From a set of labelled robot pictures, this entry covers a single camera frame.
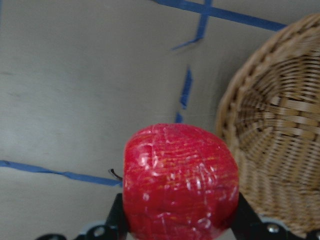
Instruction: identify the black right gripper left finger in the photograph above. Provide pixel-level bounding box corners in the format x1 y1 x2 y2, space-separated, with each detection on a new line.
105 193 129 240

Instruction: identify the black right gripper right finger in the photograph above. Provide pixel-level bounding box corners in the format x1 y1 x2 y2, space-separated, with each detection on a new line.
231 193 262 240

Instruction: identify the dark red apple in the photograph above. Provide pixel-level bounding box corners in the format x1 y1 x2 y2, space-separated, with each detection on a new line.
122 123 239 240

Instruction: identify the wicker basket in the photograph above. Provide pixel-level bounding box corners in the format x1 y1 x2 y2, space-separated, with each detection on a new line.
215 13 320 238

